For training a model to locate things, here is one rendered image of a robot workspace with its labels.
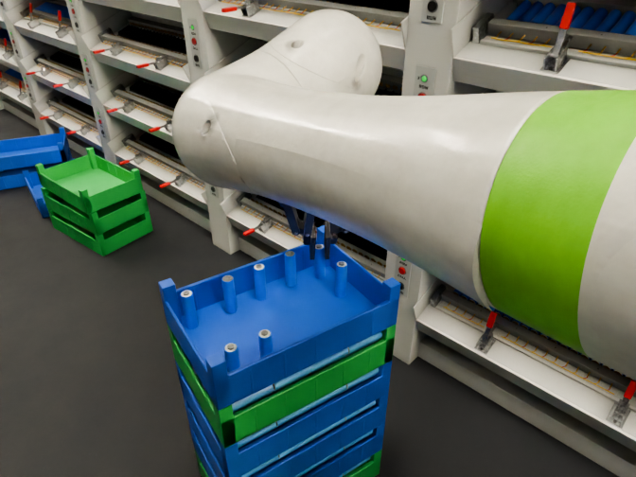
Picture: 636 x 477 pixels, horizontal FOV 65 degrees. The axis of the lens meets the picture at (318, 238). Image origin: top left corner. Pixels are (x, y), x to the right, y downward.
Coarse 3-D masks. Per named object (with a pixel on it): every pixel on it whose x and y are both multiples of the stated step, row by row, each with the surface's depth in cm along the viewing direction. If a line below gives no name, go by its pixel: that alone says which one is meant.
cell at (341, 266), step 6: (336, 264) 80; (342, 264) 80; (336, 270) 80; (342, 270) 80; (336, 276) 81; (342, 276) 80; (336, 282) 82; (342, 282) 81; (336, 288) 82; (342, 288) 82; (336, 294) 83; (342, 294) 82
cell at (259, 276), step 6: (258, 264) 80; (258, 270) 79; (264, 270) 80; (258, 276) 80; (264, 276) 80; (258, 282) 80; (264, 282) 81; (258, 288) 81; (264, 288) 81; (258, 294) 82; (264, 294) 82; (258, 300) 82
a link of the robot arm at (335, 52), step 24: (312, 24) 47; (336, 24) 47; (360, 24) 48; (264, 48) 47; (288, 48) 46; (312, 48) 46; (336, 48) 46; (360, 48) 47; (312, 72) 46; (336, 72) 47; (360, 72) 48
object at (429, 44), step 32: (416, 0) 84; (448, 0) 81; (480, 0) 84; (512, 0) 92; (416, 32) 87; (448, 32) 83; (416, 64) 89; (448, 64) 85; (416, 288) 111; (416, 352) 125
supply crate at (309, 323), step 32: (160, 288) 74; (192, 288) 78; (288, 288) 85; (320, 288) 85; (352, 288) 85; (384, 288) 74; (224, 320) 78; (256, 320) 78; (288, 320) 78; (320, 320) 78; (352, 320) 71; (384, 320) 76; (192, 352) 67; (256, 352) 73; (288, 352) 67; (320, 352) 71; (224, 384) 63; (256, 384) 66
